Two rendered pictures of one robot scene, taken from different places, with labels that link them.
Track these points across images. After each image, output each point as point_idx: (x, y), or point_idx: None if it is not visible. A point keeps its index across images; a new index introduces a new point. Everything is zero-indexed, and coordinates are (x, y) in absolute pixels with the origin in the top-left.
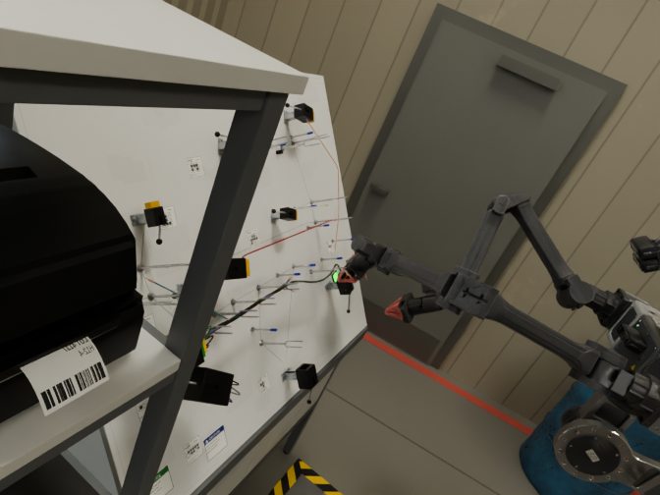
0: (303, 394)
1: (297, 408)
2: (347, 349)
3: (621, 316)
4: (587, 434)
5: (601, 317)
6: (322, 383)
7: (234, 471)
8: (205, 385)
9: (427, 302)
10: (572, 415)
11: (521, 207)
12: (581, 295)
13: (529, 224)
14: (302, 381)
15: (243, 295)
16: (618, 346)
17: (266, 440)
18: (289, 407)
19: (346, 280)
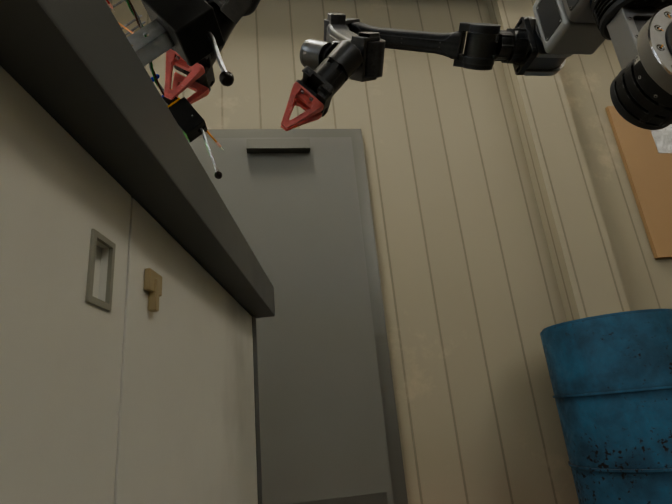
0: (205, 197)
1: (213, 437)
2: (256, 259)
3: (538, 26)
4: (669, 23)
5: (523, 59)
6: (248, 441)
7: (2, 485)
8: None
9: (335, 49)
10: (625, 72)
11: (357, 23)
12: (487, 24)
13: (379, 28)
14: (177, 4)
15: None
16: (570, 5)
17: (151, 472)
18: (172, 130)
19: (183, 80)
